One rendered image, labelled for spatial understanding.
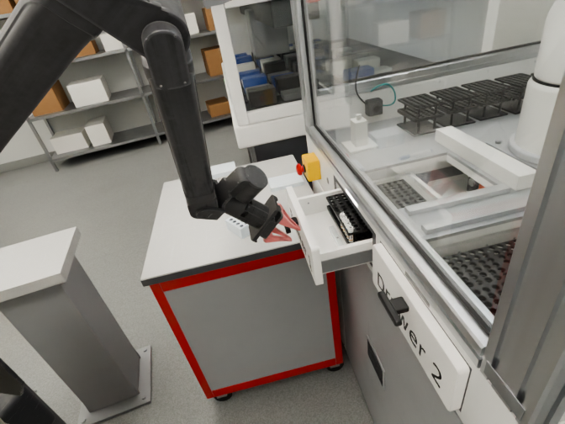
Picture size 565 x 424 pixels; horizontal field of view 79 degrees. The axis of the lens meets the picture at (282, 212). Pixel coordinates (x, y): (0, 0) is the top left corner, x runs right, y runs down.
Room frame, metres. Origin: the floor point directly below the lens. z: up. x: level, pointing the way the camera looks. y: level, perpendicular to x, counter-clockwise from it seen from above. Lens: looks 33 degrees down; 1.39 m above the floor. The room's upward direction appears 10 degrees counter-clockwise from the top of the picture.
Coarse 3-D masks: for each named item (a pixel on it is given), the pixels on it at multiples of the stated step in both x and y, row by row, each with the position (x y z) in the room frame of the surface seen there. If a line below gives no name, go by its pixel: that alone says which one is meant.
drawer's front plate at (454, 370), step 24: (384, 264) 0.48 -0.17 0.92; (384, 288) 0.47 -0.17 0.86; (408, 288) 0.40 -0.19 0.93; (408, 312) 0.38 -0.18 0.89; (408, 336) 0.38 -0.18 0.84; (432, 336) 0.31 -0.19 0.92; (432, 360) 0.30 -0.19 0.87; (456, 360) 0.26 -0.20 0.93; (456, 384) 0.25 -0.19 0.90; (456, 408) 0.25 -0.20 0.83
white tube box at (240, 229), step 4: (228, 220) 0.92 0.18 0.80; (232, 220) 0.91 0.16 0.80; (236, 220) 0.91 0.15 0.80; (228, 224) 0.91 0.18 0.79; (232, 224) 0.89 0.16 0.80; (236, 224) 0.90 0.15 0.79; (240, 224) 0.89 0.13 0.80; (244, 224) 0.88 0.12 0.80; (228, 228) 0.92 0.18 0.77; (232, 228) 0.90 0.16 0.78; (236, 228) 0.87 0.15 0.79; (240, 228) 0.86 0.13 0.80; (244, 228) 0.87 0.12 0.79; (248, 228) 0.87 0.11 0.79; (236, 232) 0.88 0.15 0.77; (240, 232) 0.86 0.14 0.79; (244, 232) 0.86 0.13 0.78; (248, 232) 0.87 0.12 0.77; (240, 236) 0.86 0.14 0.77; (244, 236) 0.86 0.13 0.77
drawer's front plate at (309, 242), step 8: (288, 192) 0.80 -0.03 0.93; (288, 200) 0.81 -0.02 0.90; (296, 200) 0.75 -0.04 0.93; (296, 208) 0.72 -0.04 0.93; (296, 216) 0.71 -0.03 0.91; (304, 216) 0.67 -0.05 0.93; (304, 224) 0.64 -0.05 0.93; (296, 232) 0.76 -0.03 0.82; (304, 232) 0.61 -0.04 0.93; (312, 232) 0.61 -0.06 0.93; (304, 240) 0.62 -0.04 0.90; (312, 240) 0.58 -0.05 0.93; (312, 248) 0.55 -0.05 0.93; (312, 256) 0.55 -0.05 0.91; (312, 264) 0.56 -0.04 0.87; (320, 264) 0.55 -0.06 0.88; (312, 272) 0.58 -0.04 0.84; (320, 272) 0.55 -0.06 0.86; (320, 280) 0.55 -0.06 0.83
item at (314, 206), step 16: (336, 192) 0.82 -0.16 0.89; (304, 208) 0.81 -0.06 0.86; (320, 208) 0.82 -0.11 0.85; (320, 224) 0.76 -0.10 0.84; (320, 240) 0.69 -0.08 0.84; (368, 240) 0.59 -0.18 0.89; (320, 256) 0.57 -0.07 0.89; (336, 256) 0.57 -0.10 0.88; (352, 256) 0.57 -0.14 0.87; (368, 256) 0.58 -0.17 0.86
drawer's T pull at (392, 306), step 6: (378, 294) 0.42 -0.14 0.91; (384, 294) 0.41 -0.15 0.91; (384, 300) 0.40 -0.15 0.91; (390, 300) 0.40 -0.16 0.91; (396, 300) 0.40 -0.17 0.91; (402, 300) 0.39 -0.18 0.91; (384, 306) 0.39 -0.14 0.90; (390, 306) 0.39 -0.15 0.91; (396, 306) 0.38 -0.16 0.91; (402, 306) 0.38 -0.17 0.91; (408, 306) 0.38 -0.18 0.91; (390, 312) 0.37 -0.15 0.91; (396, 312) 0.37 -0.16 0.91; (402, 312) 0.38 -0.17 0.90; (396, 318) 0.36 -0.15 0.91; (396, 324) 0.35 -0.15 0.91
